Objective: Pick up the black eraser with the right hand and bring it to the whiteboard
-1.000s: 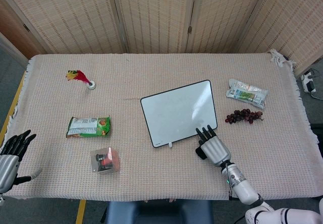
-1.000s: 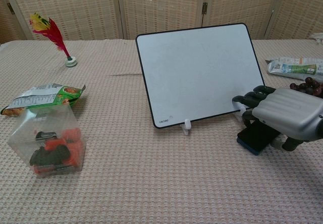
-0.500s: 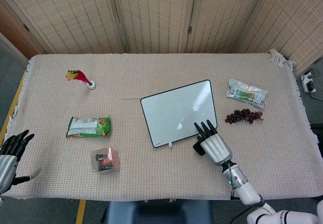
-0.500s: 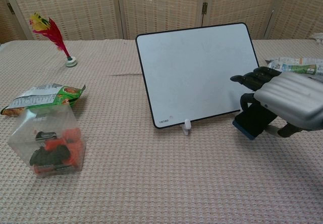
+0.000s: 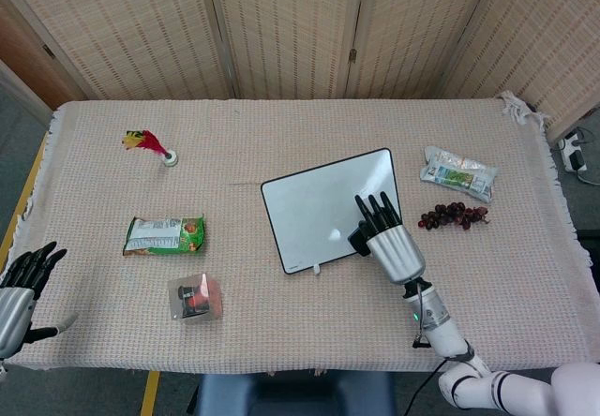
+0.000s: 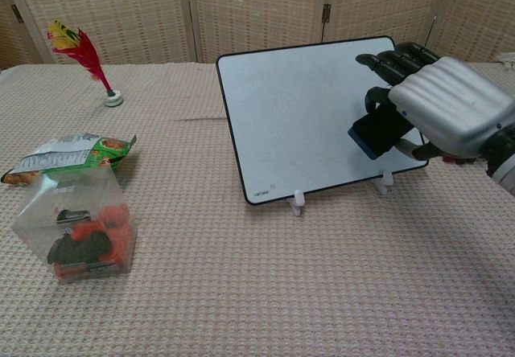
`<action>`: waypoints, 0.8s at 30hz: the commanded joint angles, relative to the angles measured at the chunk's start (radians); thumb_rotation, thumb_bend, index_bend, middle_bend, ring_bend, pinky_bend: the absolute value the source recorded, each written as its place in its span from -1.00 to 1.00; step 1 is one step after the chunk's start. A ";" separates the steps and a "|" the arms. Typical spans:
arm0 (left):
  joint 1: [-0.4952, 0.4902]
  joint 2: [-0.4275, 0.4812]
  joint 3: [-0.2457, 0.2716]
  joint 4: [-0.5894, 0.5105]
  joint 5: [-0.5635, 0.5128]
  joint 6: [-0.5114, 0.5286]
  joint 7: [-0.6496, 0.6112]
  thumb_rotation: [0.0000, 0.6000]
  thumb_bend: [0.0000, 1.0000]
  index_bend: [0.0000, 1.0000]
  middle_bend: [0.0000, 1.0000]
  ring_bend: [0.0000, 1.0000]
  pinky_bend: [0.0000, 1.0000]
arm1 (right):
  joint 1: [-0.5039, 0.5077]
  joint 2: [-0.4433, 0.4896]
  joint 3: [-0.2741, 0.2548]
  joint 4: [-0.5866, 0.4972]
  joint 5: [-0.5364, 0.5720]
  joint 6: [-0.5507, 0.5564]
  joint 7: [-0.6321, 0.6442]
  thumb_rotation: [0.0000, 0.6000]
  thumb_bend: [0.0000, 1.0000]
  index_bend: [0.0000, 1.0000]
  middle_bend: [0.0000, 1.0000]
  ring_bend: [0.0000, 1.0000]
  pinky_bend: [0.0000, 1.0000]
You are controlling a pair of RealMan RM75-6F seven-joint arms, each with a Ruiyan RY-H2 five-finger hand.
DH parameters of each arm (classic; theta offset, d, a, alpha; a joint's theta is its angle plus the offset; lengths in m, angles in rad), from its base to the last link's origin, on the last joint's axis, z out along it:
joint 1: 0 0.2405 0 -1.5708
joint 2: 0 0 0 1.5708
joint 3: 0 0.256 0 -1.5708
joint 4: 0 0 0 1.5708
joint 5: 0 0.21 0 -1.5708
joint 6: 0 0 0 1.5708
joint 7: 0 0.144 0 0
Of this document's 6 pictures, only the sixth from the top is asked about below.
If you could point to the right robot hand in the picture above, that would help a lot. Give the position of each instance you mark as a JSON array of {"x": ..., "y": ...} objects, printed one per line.
[{"x": 438, "y": 97}]

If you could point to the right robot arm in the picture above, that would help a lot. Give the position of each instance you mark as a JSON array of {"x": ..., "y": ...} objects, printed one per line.
[{"x": 503, "y": 160}]

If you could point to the bunch of dark red grapes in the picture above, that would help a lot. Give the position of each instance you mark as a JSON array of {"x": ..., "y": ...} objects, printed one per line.
[{"x": 452, "y": 159}]

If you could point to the folding woven screen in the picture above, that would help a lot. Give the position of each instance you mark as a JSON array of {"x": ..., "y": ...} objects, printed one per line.
[{"x": 257, "y": 11}]

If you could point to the beige woven tablecloth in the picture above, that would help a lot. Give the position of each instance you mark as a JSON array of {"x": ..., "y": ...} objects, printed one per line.
[{"x": 249, "y": 276}]

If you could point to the feather shuttlecock with white base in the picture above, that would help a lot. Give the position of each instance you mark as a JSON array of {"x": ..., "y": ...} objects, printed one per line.
[{"x": 90, "y": 63}]

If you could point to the green snack bag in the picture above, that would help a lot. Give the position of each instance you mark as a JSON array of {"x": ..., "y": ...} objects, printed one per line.
[{"x": 72, "y": 154}]

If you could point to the small clear packet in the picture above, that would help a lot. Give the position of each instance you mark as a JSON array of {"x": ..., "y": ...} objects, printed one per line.
[{"x": 82, "y": 228}]

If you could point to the small whiteboard with black frame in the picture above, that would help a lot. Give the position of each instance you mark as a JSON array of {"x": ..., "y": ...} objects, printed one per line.
[{"x": 297, "y": 120}]

